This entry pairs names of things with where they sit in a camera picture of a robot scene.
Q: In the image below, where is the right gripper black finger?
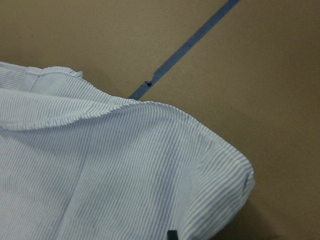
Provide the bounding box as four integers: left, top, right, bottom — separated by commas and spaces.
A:
167, 229, 178, 240

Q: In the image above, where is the light blue striped shirt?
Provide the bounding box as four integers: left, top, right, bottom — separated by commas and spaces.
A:
0, 62, 255, 240

